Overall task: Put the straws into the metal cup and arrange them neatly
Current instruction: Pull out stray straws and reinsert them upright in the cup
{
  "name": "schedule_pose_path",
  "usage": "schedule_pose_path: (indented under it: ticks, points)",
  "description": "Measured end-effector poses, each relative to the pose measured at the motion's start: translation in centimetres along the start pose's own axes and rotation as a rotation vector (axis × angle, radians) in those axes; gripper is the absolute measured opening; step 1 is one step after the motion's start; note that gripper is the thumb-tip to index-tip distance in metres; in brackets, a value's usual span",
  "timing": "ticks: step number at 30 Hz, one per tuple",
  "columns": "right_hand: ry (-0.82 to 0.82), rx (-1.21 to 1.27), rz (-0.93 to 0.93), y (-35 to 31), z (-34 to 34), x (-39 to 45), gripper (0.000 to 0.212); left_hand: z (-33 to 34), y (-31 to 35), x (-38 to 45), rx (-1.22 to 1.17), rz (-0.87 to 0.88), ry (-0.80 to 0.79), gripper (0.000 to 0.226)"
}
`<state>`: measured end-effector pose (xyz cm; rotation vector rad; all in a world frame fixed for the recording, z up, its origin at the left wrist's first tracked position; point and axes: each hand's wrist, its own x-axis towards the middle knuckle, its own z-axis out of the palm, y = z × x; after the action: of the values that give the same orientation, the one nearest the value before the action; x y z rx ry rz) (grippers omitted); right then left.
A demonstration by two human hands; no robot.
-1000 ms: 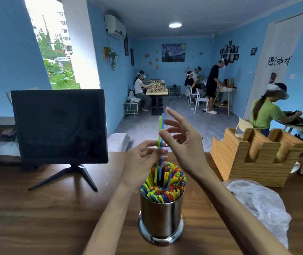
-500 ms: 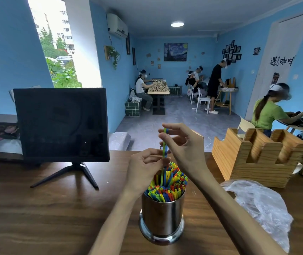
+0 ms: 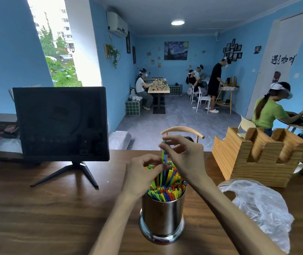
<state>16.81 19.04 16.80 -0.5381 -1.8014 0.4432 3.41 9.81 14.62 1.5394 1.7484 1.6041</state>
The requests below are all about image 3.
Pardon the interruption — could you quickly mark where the person's left hand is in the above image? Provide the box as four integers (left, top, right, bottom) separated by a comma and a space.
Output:
121, 154, 168, 200

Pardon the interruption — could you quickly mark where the person's right hand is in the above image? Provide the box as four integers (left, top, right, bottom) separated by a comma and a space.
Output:
158, 135, 211, 185

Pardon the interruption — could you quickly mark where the person's right forearm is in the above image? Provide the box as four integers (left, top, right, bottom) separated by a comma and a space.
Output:
194, 175, 286, 255

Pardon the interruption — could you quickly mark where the person's left forearm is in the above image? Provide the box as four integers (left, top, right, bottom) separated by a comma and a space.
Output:
89, 192, 141, 255

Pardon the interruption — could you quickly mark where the bundle of colourful straws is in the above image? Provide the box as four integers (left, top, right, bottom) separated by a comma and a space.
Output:
146, 160, 187, 202

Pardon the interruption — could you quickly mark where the wooden chair backrest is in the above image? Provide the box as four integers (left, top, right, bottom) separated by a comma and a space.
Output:
160, 126, 205, 144

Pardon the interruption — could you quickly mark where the steel cylinder cup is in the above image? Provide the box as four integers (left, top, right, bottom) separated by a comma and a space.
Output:
139, 187, 186, 245

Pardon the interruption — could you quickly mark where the white plastic chair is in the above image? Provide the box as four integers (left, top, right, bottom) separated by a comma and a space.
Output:
195, 87, 212, 114

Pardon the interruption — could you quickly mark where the green tiled stool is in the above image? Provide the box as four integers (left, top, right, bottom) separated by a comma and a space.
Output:
168, 84, 183, 95
125, 99, 141, 116

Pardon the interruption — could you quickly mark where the wooden dining table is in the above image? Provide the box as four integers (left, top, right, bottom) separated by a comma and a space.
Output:
148, 78, 171, 115

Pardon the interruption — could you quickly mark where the round wooden side table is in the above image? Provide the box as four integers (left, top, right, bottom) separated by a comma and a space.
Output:
216, 86, 239, 115

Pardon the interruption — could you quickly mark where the cream chair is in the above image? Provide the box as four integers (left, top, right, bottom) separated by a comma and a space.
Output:
237, 116, 257, 138

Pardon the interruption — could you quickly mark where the wooden cup holder box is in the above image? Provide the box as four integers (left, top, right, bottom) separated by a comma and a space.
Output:
212, 127, 303, 188

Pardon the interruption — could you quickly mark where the night sky painting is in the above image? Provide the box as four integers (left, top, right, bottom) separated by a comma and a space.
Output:
164, 41, 189, 61

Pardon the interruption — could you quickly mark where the clear plastic bag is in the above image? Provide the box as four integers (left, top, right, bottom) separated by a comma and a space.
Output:
217, 179, 295, 254

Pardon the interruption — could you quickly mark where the black monitor on stand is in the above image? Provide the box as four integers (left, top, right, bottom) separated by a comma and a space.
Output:
12, 87, 110, 188

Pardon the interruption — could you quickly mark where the cluster of black photo frames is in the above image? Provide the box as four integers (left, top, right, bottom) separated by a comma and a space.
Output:
223, 38, 243, 62

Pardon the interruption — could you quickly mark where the white air conditioner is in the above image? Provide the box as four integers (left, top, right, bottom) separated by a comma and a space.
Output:
106, 11, 129, 37

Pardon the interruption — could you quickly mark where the white door with lettering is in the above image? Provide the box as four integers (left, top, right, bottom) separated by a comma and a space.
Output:
245, 9, 303, 120

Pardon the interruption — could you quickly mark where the hanging green wall plant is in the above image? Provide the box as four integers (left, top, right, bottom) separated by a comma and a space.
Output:
104, 44, 121, 69

